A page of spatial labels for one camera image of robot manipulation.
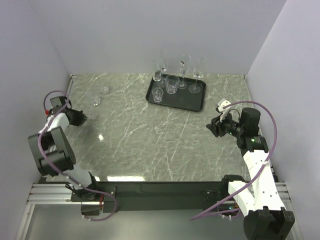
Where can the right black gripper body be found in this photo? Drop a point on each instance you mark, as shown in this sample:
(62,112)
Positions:
(233,127)

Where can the small stemmed glass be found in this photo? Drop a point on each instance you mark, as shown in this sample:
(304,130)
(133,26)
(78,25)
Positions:
(157,70)

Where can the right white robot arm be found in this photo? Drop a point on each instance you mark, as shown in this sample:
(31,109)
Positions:
(265,215)

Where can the champagne flute with dark mark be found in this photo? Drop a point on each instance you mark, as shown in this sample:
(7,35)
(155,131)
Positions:
(185,61)

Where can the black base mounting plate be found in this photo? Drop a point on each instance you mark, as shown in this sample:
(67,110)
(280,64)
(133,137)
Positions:
(158,196)

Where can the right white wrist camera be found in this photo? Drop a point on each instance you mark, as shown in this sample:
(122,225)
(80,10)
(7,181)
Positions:
(223,107)

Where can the clear flute glass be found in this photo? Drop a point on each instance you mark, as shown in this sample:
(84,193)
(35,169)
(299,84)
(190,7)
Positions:
(198,73)

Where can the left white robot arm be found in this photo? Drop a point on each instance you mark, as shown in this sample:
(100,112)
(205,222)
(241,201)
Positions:
(53,154)

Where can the clear wine glass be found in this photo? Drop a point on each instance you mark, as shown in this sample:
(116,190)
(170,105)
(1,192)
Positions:
(162,66)

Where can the black rectangular tray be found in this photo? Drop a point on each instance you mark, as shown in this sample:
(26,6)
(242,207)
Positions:
(183,99)

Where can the clear glass tumbler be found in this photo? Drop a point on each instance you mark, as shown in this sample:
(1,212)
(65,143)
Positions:
(171,84)

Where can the small faceted tumbler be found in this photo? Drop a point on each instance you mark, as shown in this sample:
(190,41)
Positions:
(105,90)
(157,94)

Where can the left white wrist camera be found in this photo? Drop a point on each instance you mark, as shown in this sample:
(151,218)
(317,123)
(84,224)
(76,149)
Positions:
(49,112)

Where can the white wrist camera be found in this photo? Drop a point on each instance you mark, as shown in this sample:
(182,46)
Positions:
(223,107)
(49,112)

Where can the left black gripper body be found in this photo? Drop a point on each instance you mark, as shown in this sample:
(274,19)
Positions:
(74,114)

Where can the faceted tumbler front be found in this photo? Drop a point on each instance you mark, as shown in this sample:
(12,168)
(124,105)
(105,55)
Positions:
(95,100)

